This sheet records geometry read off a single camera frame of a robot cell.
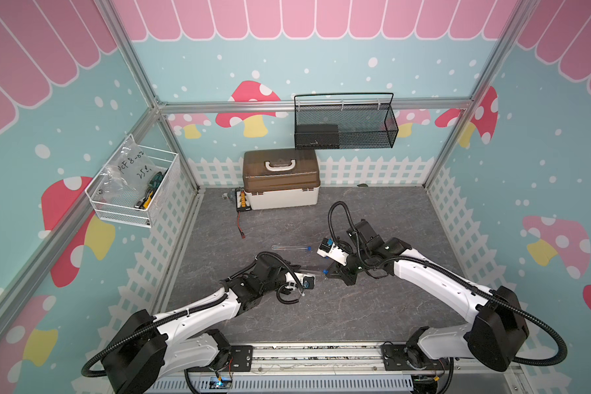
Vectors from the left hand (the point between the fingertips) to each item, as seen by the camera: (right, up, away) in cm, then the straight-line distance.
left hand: (295, 267), depth 83 cm
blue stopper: (+10, 0, -6) cm, 12 cm away
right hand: (+11, -1, -5) cm, 12 cm away
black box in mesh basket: (+8, +48, +10) cm, 49 cm away
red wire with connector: (-26, +13, +25) cm, 39 cm away
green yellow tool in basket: (-43, +27, -9) cm, 52 cm away
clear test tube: (-3, +4, +17) cm, 18 cm away
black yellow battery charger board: (-25, +23, +29) cm, 45 cm away
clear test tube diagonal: (+5, 0, -6) cm, 8 cm away
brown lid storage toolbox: (-7, +32, +14) cm, 36 cm away
